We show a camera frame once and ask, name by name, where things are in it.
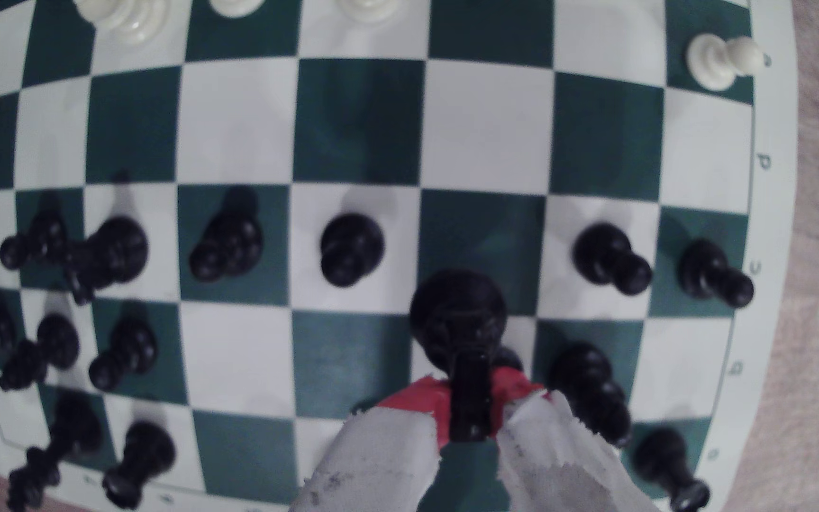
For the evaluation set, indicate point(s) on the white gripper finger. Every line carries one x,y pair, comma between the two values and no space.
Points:
381,462
559,469

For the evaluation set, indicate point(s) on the black chess knight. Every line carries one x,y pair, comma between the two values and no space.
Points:
456,320
111,252

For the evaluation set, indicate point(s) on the black chess bishop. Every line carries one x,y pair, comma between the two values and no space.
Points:
587,384

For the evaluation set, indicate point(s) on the black chess king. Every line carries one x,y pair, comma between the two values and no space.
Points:
61,441

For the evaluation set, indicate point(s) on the green and white chess mat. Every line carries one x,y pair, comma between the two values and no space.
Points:
488,128

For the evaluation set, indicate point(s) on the white chess pawn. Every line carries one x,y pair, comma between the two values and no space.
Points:
125,15
235,6
367,7
716,60

